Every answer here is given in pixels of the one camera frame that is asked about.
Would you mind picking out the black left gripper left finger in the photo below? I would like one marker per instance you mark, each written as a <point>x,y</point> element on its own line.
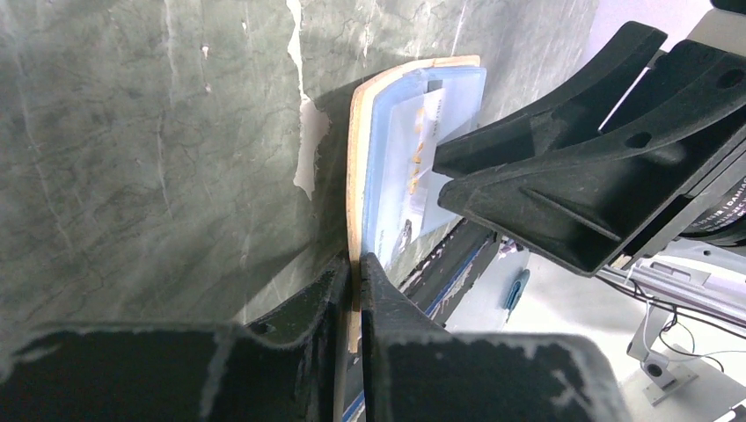
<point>280,367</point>

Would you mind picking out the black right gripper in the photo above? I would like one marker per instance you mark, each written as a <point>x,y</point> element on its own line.
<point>667,163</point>

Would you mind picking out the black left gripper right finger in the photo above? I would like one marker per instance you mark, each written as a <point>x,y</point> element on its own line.
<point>414,370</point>

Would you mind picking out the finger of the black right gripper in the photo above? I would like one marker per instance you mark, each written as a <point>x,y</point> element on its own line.
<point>568,115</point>

